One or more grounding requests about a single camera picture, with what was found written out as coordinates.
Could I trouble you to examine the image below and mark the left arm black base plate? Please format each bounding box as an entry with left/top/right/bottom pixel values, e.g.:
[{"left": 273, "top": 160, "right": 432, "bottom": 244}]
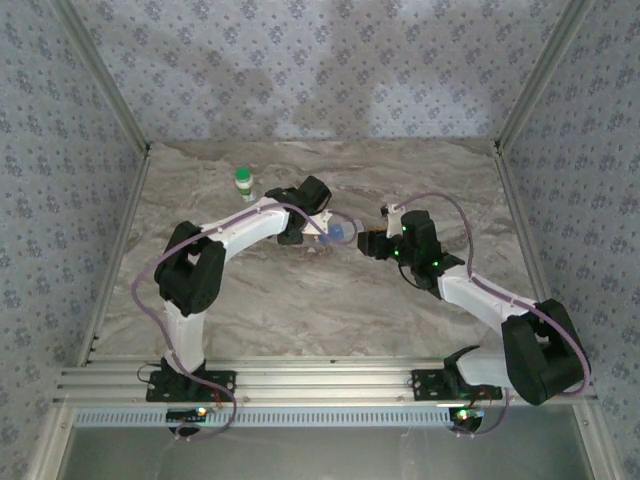
[{"left": 145, "top": 369, "right": 237, "bottom": 403}]

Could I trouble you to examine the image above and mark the small controller board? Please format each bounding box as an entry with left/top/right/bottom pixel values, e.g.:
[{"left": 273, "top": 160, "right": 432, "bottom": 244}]
[
  {"left": 448, "top": 407, "right": 486, "bottom": 427},
  {"left": 166, "top": 407, "right": 209, "bottom": 424}
]

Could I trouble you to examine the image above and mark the grey slotted cable duct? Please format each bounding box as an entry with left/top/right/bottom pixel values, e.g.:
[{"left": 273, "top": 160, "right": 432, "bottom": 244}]
[{"left": 72, "top": 406, "right": 459, "bottom": 429}]

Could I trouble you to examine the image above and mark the blue weekly pill organizer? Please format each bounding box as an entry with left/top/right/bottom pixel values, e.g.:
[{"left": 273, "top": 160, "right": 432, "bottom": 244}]
[{"left": 325, "top": 217, "right": 365, "bottom": 242}]

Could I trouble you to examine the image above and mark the white pill bottle green cap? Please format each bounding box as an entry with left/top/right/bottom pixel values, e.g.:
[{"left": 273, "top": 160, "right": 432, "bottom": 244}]
[{"left": 234, "top": 168, "right": 257, "bottom": 203}]

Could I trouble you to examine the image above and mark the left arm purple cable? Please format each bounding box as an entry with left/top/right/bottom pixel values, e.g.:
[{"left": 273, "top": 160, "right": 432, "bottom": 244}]
[{"left": 130, "top": 199, "right": 360, "bottom": 444}]

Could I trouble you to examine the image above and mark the aluminium frame post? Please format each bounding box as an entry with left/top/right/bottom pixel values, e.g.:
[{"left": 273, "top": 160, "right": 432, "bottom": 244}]
[
  {"left": 493, "top": 0, "right": 597, "bottom": 154},
  {"left": 48, "top": 0, "right": 152, "bottom": 155}
]

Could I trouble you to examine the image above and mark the aluminium mounting rail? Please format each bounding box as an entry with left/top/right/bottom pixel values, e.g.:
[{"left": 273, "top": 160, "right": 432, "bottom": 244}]
[{"left": 52, "top": 355, "right": 599, "bottom": 404}]

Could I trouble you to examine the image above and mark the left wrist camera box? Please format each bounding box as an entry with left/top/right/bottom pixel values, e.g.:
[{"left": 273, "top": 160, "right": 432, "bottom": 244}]
[{"left": 303, "top": 209, "right": 335, "bottom": 237}]

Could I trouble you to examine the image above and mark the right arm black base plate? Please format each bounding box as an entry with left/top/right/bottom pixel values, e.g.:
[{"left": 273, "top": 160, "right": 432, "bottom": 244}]
[{"left": 410, "top": 368, "right": 503, "bottom": 401}]

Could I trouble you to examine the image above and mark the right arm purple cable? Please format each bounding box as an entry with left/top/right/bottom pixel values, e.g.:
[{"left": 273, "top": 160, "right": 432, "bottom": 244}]
[{"left": 389, "top": 193, "right": 594, "bottom": 437}]

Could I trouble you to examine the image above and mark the grey metal lower shelf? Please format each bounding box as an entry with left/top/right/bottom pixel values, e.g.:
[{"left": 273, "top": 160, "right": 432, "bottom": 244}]
[{"left": 54, "top": 424, "right": 599, "bottom": 480}]

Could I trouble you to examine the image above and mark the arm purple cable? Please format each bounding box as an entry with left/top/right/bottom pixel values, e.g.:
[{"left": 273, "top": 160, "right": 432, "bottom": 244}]
[
  {"left": 389, "top": 193, "right": 594, "bottom": 437},
  {"left": 130, "top": 199, "right": 360, "bottom": 444}
]

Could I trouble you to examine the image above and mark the aluminium table side rail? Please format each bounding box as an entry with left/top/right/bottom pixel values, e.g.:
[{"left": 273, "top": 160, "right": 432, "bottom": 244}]
[
  {"left": 74, "top": 149, "right": 153, "bottom": 369},
  {"left": 492, "top": 148, "right": 574, "bottom": 365}
]

